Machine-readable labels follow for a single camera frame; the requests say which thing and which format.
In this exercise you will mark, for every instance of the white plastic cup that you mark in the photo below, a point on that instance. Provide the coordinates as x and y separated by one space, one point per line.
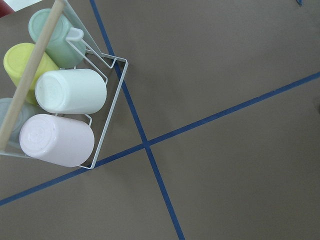
71 91

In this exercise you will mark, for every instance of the pink plastic cup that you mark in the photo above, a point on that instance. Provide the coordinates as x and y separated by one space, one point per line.
58 140

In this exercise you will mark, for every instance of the green plastic cup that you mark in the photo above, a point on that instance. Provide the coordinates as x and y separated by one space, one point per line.
58 49

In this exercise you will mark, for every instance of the grey plastic cup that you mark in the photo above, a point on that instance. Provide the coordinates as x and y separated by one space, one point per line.
28 110

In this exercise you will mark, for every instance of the yellow plastic cup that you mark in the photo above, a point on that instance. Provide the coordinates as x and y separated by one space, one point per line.
15 61

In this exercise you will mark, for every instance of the red cylinder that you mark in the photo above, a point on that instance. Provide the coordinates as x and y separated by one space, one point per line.
5 9

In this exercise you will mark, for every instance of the white wire cup rack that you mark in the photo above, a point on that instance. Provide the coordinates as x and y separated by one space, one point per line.
93 59

